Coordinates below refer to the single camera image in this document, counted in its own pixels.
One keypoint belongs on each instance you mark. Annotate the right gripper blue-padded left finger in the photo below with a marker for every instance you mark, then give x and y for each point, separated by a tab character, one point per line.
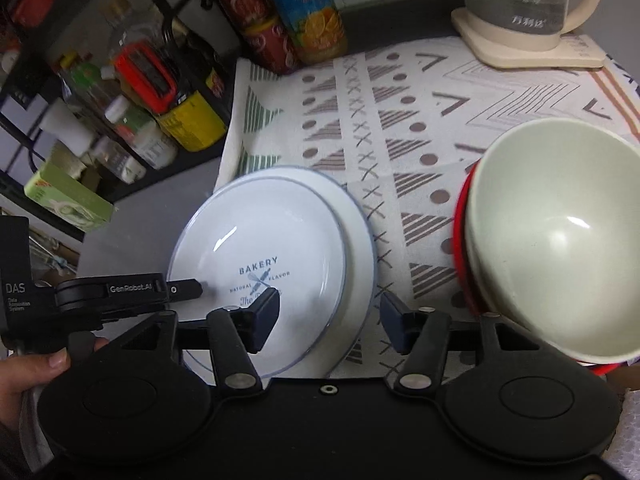
234	334

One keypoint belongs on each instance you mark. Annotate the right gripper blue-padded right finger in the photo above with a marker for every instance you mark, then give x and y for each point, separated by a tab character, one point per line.
421	336

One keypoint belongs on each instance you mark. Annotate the red and black bowl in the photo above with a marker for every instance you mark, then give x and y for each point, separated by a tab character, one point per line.
462	254

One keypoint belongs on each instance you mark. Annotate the white plate Sweet print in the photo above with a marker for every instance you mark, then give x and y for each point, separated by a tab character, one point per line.
346	327

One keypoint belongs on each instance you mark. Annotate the white plate Bakery print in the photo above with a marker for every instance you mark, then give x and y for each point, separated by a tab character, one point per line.
261	233

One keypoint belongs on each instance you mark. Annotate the pale green bowl front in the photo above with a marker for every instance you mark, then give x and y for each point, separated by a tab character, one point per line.
555	244

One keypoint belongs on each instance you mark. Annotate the person's left hand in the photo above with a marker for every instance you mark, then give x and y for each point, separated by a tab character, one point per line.
19	374

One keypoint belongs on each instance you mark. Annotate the green cardboard box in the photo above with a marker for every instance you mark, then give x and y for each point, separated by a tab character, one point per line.
54	190

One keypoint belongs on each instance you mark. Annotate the white-cap seasoning bottle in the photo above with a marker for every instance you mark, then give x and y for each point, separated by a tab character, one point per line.
60	121

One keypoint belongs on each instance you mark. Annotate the patterned fringed table cloth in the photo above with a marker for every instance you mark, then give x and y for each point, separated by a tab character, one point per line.
399	128

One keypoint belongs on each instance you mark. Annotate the yellow-label dark sauce bottle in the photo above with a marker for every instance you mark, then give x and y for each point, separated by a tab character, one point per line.
199	115

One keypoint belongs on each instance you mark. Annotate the black metal spice rack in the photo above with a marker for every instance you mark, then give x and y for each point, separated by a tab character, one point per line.
132	151

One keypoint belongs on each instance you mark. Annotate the red plastic-framed item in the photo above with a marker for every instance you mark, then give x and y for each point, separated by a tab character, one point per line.
145	72

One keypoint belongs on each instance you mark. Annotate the red cola can lower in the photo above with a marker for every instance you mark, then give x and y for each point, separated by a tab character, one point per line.
272	45

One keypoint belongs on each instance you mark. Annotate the cream kettle base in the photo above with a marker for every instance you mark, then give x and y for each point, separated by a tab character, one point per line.
508	50

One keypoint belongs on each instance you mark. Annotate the orange juice bottle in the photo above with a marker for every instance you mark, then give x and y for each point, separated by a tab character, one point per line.
315	27

